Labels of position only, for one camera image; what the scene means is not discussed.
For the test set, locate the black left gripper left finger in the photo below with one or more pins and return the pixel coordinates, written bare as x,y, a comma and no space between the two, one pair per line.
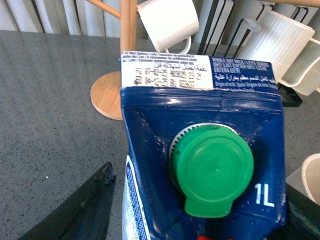
85,215

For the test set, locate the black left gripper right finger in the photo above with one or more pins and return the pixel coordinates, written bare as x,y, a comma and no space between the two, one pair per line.
303,219

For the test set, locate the white smiley mug black handle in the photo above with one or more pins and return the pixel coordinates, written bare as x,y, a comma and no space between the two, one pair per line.
306,179

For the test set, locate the blue milk carton green cap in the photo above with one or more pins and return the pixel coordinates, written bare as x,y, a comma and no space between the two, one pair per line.
206,157

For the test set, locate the wooden mug tree stand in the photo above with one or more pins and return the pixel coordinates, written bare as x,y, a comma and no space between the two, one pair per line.
105,92

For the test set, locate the cream ribbed mug left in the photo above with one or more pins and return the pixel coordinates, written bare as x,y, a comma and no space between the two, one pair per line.
290,47

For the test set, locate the grey curtain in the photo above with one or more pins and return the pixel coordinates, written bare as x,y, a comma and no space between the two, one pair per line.
78,17

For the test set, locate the white mug on tree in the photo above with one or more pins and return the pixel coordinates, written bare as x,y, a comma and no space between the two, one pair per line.
168,22

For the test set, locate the black wire mug rack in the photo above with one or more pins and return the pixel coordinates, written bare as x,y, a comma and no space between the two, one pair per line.
251,35

